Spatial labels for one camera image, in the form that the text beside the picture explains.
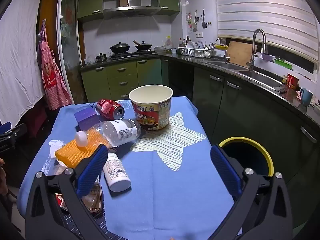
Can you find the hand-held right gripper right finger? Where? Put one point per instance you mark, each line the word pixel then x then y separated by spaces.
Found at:
pixel 226 172

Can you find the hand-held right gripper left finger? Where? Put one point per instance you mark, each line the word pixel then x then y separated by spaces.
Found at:
pixel 92 170

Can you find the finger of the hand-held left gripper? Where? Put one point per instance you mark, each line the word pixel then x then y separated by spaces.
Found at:
pixel 18 130

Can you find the orange foam fruit net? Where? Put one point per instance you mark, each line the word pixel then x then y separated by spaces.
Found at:
pixel 72 152

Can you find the yellow rimmed black bin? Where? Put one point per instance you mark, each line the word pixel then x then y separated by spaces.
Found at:
pixel 250 160

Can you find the clear plastic bottle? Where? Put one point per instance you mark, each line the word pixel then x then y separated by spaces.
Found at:
pixel 117 130

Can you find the purple cardboard box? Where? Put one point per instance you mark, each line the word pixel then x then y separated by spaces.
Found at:
pixel 86 118

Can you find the person's left hand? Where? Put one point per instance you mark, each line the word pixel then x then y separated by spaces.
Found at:
pixel 2 180

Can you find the white pill bottle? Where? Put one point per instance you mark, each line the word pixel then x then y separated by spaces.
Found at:
pixel 116 172

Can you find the foil food tray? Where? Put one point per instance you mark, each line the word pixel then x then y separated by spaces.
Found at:
pixel 93 200

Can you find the crumpled white wrapper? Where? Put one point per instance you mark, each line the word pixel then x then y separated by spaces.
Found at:
pixel 55 147

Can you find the red and white packet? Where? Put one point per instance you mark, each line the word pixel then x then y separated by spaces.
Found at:
pixel 59 201

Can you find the red checkered apron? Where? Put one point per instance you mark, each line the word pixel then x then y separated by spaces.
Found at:
pixel 53 80

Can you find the red soda can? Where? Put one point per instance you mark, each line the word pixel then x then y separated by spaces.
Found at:
pixel 107 107

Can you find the blue star tablecloth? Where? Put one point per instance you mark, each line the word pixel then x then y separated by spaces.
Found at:
pixel 162 187

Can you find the white hanging cloth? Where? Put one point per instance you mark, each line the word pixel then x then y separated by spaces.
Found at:
pixel 17 62

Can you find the instant noodle paper cup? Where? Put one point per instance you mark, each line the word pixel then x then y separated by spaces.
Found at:
pixel 151 107

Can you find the green lower cabinets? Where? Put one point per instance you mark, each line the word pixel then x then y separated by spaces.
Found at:
pixel 120 77

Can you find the green cabinets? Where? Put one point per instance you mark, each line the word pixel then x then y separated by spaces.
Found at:
pixel 90 0
pixel 120 77

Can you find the steel kitchen sink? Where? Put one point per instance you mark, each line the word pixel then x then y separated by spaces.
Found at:
pixel 260 76

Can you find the flower print glass door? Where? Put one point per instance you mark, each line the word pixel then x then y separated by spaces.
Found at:
pixel 71 42

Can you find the blue mug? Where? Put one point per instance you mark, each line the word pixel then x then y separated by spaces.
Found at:
pixel 306 97

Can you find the small lidded pot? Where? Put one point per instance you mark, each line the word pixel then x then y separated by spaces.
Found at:
pixel 101 57

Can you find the red paper cup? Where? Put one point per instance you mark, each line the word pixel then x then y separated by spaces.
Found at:
pixel 292 81

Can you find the wooden cutting board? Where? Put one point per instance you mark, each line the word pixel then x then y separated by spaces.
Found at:
pixel 241 53

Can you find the small steel faucet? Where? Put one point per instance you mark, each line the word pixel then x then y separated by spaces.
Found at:
pixel 225 52

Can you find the tall steel faucet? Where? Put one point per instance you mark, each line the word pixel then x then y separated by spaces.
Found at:
pixel 253 55

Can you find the green tray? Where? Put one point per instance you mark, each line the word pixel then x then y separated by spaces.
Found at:
pixel 283 63

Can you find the purple sponge holder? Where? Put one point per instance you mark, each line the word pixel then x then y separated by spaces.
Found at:
pixel 267 56

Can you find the gas stove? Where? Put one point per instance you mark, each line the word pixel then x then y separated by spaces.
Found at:
pixel 135 54

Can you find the white dish rack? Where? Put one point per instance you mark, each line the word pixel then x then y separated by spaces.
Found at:
pixel 196 52

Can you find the black lidded wok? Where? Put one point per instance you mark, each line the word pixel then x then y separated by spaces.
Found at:
pixel 120 47

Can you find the cooking oil bottle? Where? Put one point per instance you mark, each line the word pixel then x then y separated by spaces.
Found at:
pixel 169 43

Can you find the green upper cabinets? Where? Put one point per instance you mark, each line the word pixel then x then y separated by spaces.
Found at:
pixel 90 0

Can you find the hanging kitchen utensils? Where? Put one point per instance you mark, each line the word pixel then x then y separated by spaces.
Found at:
pixel 198 21

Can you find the white window blind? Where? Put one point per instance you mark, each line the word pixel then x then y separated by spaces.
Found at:
pixel 262 10

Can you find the steel range hood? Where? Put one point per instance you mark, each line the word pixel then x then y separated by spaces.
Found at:
pixel 131 3

